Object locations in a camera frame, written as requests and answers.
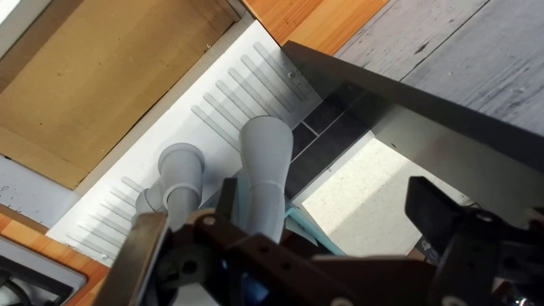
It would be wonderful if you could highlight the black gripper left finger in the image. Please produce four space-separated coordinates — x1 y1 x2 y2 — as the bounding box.
191 178 363 306

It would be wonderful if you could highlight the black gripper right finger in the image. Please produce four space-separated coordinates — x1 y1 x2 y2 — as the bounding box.
404 176 502 306

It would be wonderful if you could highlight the grey toy faucet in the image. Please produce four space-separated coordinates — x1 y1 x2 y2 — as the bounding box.
134 116 295 244

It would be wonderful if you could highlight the white toy sink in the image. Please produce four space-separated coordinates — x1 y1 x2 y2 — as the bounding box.
0 0 324 269

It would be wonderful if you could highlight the grey wood-pattern back panel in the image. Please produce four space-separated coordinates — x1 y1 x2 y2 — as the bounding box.
280 40 544 173

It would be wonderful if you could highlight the grey wood back panel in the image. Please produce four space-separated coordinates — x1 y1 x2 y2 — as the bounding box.
336 0 544 139

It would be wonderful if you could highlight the toy cooktop with wooden rim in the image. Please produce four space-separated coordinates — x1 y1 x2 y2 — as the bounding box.
0 203 110 306

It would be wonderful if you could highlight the wooden countertop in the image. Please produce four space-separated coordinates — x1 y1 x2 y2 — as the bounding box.
241 0 390 57

